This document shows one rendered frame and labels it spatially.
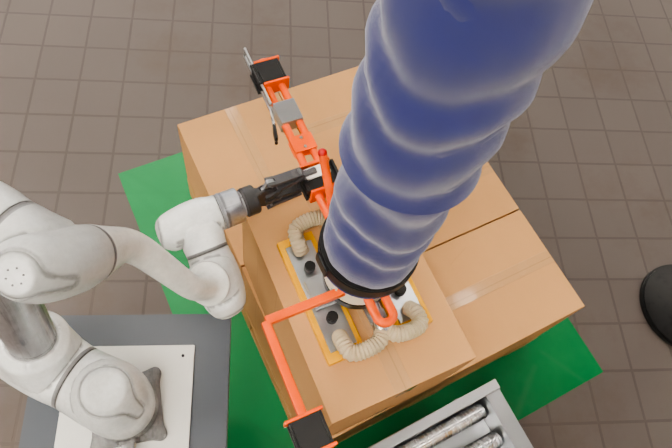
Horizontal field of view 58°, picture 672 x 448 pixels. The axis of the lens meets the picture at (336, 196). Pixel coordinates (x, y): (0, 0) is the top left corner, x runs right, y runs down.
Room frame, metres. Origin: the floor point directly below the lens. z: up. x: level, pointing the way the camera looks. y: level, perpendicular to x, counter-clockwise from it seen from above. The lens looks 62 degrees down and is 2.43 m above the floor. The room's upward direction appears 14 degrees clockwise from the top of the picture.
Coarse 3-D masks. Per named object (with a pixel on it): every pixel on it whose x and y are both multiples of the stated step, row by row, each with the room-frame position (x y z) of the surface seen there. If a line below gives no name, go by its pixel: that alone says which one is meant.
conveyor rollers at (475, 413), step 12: (468, 408) 0.42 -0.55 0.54; (480, 408) 0.43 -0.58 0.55; (444, 420) 0.37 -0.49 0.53; (456, 420) 0.38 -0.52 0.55; (468, 420) 0.39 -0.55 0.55; (480, 420) 0.40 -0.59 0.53; (432, 432) 0.33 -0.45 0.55; (444, 432) 0.33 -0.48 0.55; (456, 432) 0.34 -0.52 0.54; (492, 432) 0.37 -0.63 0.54; (408, 444) 0.28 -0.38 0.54; (420, 444) 0.28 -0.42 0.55; (432, 444) 0.29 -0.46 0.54; (468, 444) 0.32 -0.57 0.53; (480, 444) 0.33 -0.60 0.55; (492, 444) 0.34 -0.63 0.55
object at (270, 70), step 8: (256, 64) 1.05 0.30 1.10; (264, 64) 1.06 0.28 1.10; (272, 64) 1.07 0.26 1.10; (280, 64) 1.08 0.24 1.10; (264, 72) 1.04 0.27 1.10; (272, 72) 1.04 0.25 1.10; (280, 72) 1.05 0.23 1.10; (264, 80) 1.01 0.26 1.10; (272, 80) 1.02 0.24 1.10; (280, 80) 1.02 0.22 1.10; (288, 80) 1.04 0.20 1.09; (272, 88) 1.01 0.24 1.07; (288, 88) 1.04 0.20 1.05
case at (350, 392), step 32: (256, 224) 0.66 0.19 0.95; (288, 224) 0.68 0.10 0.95; (256, 256) 0.61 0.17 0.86; (256, 288) 0.60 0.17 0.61; (288, 288) 0.51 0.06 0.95; (288, 320) 0.43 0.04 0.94; (448, 320) 0.53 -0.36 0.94; (288, 352) 0.41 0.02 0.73; (320, 352) 0.37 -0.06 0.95; (384, 352) 0.41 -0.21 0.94; (416, 352) 0.43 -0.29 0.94; (448, 352) 0.45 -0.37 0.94; (320, 384) 0.30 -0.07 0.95; (352, 384) 0.32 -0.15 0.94; (384, 384) 0.34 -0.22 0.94; (416, 384) 0.36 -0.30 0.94; (352, 416) 0.26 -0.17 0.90
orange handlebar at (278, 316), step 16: (272, 96) 0.97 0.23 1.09; (288, 96) 0.99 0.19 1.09; (288, 128) 0.89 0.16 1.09; (304, 128) 0.90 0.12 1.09; (288, 144) 0.85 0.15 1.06; (304, 144) 0.85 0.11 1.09; (304, 160) 0.81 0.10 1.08; (320, 208) 0.69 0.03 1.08; (304, 304) 0.44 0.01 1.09; (320, 304) 0.45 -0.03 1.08; (368, 304) 0.47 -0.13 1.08; (384, 304) 0.49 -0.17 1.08; (272, 320) 0.38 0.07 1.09; (384, 320) 0.45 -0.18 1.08; (272, 336) 0.35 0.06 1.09; (272, 352) 0.31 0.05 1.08; (288, 368) 0.29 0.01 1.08; (288, 384) 0.26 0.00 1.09
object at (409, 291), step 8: (408, 280) 0.61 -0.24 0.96; (400, 288) 0.57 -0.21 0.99; (408, 288) 0.58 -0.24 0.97; (416, 288) 0.59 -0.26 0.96; (392, 296) 0.55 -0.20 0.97; (400, 296) 0.56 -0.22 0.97; (408, 296) 0.56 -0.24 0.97; (416, 296) 0.57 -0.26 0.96; (400, 304) 0.53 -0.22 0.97; (424, 304) 0.55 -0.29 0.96; (400, 312) 0.51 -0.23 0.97; (400, 320) 0.49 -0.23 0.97; (408, 320) 0.50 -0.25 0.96; (432, 320) 0.52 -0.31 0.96
